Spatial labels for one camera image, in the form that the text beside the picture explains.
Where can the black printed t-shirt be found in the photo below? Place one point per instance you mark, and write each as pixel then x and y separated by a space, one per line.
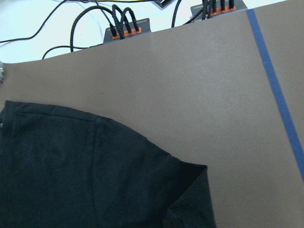
pixel 64 168

